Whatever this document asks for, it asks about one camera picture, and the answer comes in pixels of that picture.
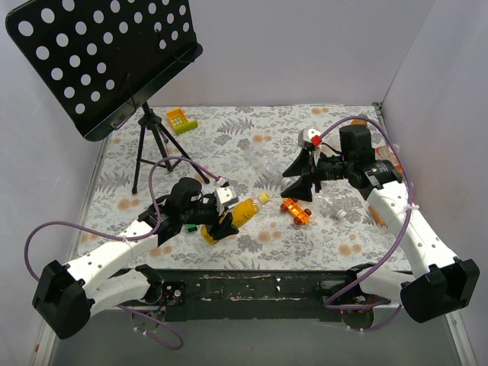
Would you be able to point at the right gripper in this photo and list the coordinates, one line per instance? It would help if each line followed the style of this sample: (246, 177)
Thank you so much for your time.
(312, 174)

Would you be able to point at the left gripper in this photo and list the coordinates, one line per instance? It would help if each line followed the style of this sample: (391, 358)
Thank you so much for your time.
(218, 215)

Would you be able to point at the yellow juice bottle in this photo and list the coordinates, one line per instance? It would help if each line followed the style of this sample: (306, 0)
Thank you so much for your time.
(242, 213)

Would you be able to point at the pale yellow bottle cap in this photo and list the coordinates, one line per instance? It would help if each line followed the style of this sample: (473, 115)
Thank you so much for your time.
(264, 197)

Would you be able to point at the crushed orange label bottle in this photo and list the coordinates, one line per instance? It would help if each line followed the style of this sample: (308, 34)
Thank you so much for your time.
(384, 152)

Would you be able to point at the orange juice bottle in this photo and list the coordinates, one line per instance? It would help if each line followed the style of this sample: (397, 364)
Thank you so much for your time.
(359, 122)

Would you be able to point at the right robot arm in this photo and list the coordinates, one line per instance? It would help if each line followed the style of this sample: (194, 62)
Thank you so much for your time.
(439, 282)

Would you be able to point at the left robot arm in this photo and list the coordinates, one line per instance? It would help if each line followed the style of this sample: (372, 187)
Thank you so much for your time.
(69, 295)

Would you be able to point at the clear bottle white cap lower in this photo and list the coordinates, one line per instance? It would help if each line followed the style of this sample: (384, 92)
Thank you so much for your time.
(329, 206)

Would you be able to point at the floral patterned table mat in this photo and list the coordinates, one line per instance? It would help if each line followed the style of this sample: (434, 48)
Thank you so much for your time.
(271, 240)

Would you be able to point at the black perforated music stand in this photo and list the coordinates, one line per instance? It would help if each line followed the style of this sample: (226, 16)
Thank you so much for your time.
(102, 60)

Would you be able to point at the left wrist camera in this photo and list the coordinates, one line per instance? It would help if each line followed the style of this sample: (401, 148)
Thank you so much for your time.
(226, 197)

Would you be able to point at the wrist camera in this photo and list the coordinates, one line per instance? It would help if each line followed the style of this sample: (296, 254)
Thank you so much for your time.
(226, 197)
(310, 140)

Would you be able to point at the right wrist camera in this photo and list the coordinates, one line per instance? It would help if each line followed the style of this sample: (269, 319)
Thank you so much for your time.
(310, 140)

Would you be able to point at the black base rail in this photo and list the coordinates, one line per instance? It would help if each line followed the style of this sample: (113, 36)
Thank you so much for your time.
(212, 294)

